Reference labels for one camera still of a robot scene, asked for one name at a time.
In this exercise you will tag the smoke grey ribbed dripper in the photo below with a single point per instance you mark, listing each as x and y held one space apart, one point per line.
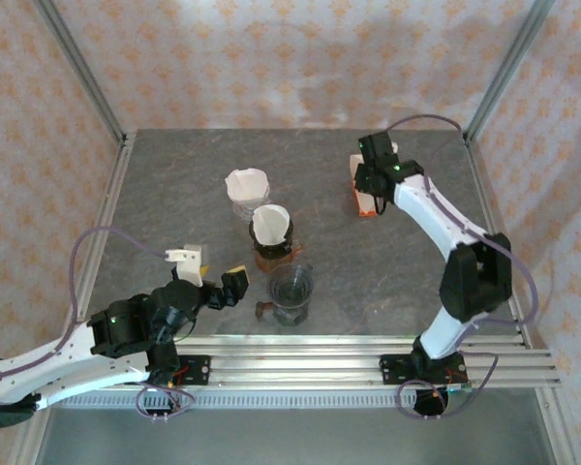
290 288

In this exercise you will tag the white paper coffee filter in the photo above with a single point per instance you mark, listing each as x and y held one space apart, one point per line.
247 186
271 225

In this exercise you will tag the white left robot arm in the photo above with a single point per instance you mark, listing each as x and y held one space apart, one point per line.
53 358

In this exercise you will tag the orange coffee filter box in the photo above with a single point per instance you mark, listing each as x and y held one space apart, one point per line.
366 214

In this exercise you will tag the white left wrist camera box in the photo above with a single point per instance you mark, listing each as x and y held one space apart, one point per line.
189 266

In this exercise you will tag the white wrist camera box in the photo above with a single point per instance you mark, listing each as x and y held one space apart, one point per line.
189 266
394 145

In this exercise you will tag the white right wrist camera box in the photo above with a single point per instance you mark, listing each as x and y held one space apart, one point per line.
394 145

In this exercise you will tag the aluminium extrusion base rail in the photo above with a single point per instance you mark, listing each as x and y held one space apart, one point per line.
295 361

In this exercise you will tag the aluminium table side rail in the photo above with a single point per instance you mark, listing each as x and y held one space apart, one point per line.
99 227
484 194

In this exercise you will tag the aluminium frame corner post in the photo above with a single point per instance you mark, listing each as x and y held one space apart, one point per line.
82 72
508 72

